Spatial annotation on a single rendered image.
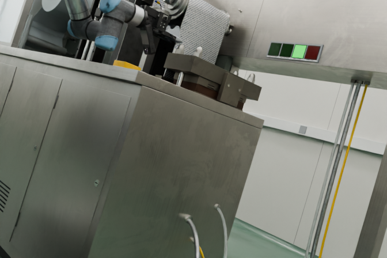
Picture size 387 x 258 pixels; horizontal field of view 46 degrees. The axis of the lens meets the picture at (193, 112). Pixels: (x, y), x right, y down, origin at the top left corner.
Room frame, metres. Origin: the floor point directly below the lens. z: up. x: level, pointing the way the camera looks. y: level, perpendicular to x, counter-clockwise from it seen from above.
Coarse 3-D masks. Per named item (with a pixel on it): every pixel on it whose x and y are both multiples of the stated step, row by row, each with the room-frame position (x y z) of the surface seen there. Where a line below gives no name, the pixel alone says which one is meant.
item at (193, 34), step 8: (184, 16) 1.80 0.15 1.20; (184, 24) 1.81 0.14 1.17; (192, 24) 1.84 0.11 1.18; (200, 24) 1.86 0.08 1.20; (184, 32) 1.82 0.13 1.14; (192, 32) 1.84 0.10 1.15; (200, 32) 1.87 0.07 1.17; (208, 32) 1.90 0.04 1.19; (216, 32) 1.93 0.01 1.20; (184, 40) 1.83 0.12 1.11; (192, 40) 1.85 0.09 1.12; (200, 40) 1.88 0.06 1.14; (208, 40) 1.91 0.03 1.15; (216, 40) 1.94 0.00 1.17; (176, 48) 1.81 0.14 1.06; (184, 48) 1.83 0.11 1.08; (192, 48) 1.86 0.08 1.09; (208, 48) 1.92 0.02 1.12; (216, 48) 1.95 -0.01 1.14; (208, 56) 1.93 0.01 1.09; (216, 56) 1.96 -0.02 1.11
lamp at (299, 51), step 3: (297, 45) 1.76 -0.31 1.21; (300, 45) 1.75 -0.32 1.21; (303, 45) 1.73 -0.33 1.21; (294, 48) 1.76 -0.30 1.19; (297, 48) 1.75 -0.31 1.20; (300, 48) 1.74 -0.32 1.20; (303, 48) 1.73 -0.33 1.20; (294, 51) 1.76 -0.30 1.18; (297, 51) 1.75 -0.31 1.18; (300, 51) 1.74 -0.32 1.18; (303, 51) 1.73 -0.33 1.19; (294, 54) 1.76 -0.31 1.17; (297, 54) 1.75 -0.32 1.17; (300, 54) 1.74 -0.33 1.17; (303, 54) 1.73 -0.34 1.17; (294, 57) 1.75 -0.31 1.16; (297, 57) 1.74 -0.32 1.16; (300, 57) 1.73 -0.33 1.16
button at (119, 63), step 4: (116, 60) 1.55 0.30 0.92; (116, 64) 1.55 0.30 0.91; (120, 64) 1.53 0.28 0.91; (124, 64) 1.51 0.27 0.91; (128, 64) 1.52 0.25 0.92; (132, 64) 1.54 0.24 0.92; (128, 68) 1.53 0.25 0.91; (132, 68) 1.54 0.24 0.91; (136, 68) 1.55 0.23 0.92; (140, 68) 1.56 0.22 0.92
